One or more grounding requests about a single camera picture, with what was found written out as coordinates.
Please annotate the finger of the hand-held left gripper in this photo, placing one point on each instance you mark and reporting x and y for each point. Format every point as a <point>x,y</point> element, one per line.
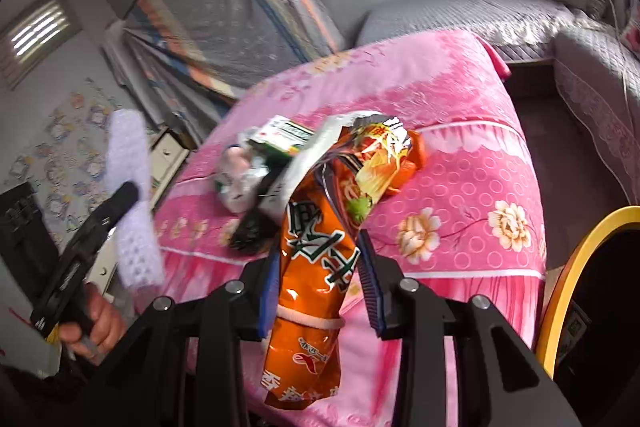
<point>117,204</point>

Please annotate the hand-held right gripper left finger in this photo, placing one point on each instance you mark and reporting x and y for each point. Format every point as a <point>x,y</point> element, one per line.
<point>269,297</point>

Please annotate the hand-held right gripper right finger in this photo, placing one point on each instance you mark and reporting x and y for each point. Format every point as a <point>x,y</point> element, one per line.
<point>372,292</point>

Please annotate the white crocheted cloth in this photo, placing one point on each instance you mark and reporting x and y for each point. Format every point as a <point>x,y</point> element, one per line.
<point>130,147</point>

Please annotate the orange noodle packet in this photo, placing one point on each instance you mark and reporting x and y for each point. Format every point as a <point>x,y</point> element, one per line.
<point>310,252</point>

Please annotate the white green tissue packet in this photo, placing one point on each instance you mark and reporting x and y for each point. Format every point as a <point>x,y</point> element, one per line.
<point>300,172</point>

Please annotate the small white green carton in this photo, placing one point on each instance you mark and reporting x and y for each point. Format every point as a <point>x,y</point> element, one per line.
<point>280,134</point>

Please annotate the yellow rimmed bin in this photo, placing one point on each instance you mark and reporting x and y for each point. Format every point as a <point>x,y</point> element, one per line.
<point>565,267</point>

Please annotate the person's left forearm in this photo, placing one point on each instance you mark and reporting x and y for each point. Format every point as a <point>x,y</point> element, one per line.
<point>30,399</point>

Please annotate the person's left hand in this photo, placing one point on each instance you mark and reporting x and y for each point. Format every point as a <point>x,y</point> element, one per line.
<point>105,327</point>

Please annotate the dark box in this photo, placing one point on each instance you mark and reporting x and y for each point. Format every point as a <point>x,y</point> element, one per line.
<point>22,232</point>

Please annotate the white drawer cabinet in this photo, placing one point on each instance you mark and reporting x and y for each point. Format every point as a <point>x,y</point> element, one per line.
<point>167,162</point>

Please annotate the black wrapper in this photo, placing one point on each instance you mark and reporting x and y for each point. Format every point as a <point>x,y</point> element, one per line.
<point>252,227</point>

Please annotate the cartoon print cloth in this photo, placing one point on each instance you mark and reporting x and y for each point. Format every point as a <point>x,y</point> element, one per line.
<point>65,147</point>

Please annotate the crumpled white plastic wrapper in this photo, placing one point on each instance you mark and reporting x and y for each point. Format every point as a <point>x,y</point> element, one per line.
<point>235,179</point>

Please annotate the pink floral blanket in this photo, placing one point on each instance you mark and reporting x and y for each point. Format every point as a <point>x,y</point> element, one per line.
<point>460,187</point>

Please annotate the louvred window vent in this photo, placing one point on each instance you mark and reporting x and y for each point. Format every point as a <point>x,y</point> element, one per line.
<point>35,32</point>

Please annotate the striped grey bed sheet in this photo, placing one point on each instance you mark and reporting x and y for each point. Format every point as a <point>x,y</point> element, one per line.
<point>215,2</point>

